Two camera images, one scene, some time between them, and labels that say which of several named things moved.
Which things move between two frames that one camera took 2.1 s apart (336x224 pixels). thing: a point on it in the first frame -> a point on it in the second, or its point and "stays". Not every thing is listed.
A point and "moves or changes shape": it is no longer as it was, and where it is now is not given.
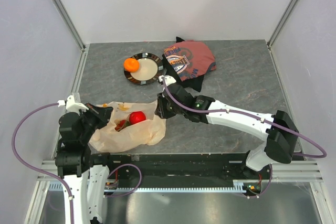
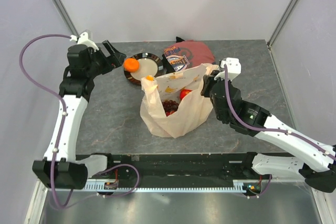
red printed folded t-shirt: [190, 59] stays
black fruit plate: [150, 68] stays
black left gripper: [102, 114] -> [115, 60]
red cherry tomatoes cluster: [122, 125] moves or changes shape
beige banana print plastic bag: [150, 131] -> [175, 104]
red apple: [136, 116] moves or changes shape
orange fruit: [131, 65] stays
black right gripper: [160, 109] -> [209, 80]
